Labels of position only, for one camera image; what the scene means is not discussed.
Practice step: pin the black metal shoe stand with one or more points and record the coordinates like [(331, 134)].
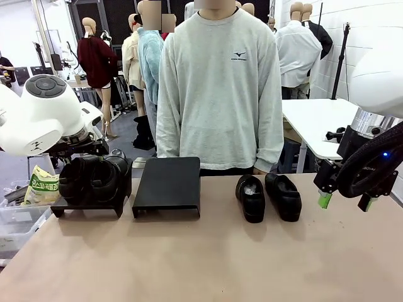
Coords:
[(88, 209), (170, 185)]

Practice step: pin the person's left hand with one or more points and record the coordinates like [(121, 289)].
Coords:
[(260, 171)]

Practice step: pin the black monitor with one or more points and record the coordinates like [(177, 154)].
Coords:
[(22, 76), (39, 70)]

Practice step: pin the black loafer with paper stuffing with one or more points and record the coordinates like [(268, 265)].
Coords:
[(252, 207)]

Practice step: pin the mannequin in white shirt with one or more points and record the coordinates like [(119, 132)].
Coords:
[(297, 50)]

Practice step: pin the bare mannequin head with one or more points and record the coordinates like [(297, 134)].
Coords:
[(248, 8)]

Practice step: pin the black boots on floor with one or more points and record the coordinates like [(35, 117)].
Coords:
[(143, 132)]

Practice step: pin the mannequin in black jacket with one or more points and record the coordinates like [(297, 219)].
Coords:
[(324, 39)]

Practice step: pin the distant small mannequin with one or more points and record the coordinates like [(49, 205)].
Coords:
[(272, 24)]

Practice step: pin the white work table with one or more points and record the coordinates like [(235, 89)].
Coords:
[(315, 119)]

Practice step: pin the thin black pole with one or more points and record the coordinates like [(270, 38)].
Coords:
[(320, 15)]

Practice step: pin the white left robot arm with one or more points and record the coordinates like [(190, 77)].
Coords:
[(37, 116)]

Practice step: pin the person's left forearm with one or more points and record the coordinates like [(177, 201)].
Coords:
[(270, 148)]

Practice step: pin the person torso grey sweatshirt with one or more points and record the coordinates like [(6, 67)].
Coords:
[(217, 78)]

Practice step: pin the person's right forearm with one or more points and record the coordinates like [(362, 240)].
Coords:
[(167, 135)]

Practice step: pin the clear plastic storage bin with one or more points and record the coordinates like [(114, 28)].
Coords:
[(19, 226)]

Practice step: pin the green white snack bag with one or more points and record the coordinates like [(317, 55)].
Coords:
[(41, 188)]

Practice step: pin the black box on pole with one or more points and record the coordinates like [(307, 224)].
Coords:
[(56, 61)]

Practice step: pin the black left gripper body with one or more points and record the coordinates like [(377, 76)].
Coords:
[(94, 147)]

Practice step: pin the small white mannequin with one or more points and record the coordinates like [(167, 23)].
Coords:
[(107, 39)]

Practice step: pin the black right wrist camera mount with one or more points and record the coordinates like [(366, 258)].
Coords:
[(352, 144)]

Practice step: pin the white paper shoe stuffing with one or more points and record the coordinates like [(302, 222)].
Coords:
[(252, 190)]

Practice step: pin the background person dark shirt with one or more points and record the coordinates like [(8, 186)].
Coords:
[(5, 67)]

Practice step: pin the black box under table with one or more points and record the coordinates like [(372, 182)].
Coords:
[(291, 157)]

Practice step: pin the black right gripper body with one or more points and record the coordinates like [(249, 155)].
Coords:
[(327, 176)]

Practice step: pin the mannequin in light blue sweater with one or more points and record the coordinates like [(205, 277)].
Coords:
[(151, 53)]

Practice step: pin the mannequin in beige shirt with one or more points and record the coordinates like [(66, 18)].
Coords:
[(130, 59)]

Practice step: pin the green-tipped right gripper finger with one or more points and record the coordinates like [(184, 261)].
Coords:
[(366, 203), (325, 199)]

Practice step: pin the mannequin in maroon sweater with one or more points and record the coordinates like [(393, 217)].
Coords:
[(96, 63)]

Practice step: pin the black tripod stand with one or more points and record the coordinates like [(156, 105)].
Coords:
[(341, 63)]

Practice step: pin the grey metal tool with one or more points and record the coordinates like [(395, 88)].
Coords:
[(15, 195)]

